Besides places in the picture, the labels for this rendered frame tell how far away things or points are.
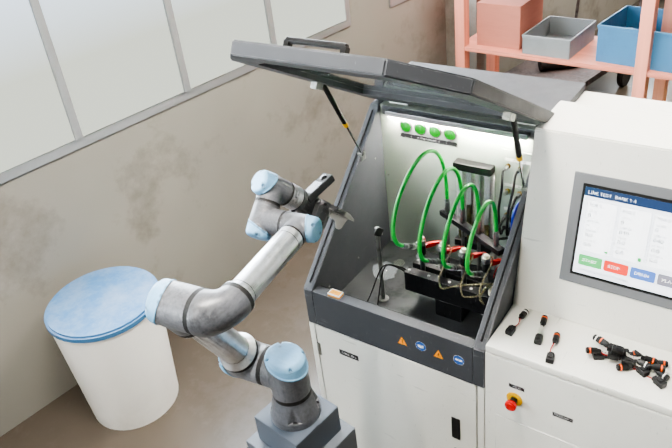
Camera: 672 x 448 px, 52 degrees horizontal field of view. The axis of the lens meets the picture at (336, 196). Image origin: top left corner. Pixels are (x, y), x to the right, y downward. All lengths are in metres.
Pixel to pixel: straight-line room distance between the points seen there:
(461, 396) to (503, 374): 0.22
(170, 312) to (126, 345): 1.49
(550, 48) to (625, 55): 0.45
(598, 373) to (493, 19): 3.06
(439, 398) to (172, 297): 1.12
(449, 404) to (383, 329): 0.34
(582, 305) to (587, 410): 0.31
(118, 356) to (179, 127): 1.21
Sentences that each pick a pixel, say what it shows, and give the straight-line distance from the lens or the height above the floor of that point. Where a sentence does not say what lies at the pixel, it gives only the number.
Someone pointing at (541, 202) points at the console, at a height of 1.33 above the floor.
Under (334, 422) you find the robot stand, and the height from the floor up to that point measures 0.85.
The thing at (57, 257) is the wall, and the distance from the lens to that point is 3.53.
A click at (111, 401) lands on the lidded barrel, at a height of 0.21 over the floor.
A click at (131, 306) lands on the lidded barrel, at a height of 0.62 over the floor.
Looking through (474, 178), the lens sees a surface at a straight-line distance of 2.54.
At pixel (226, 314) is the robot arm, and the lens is 1.67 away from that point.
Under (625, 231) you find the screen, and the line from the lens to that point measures 2.16.
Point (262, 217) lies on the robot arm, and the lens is 1.96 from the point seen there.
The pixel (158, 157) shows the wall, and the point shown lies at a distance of 3.66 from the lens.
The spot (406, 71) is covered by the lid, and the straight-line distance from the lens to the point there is 1.56.
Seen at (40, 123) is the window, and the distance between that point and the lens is 3.28.
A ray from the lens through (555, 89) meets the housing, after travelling 2.55.
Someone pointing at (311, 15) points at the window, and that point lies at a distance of 4.19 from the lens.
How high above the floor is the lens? 2.49
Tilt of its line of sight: 31 degrees down
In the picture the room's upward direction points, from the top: 7 degrees counter-clockwise
